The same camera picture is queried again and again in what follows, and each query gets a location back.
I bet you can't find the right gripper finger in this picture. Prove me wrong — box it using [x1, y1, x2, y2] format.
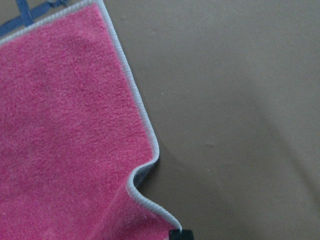
[168, 229, 194, 240]

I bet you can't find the pink towel white edge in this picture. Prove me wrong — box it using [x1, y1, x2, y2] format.
[0, 0, 182, 240]

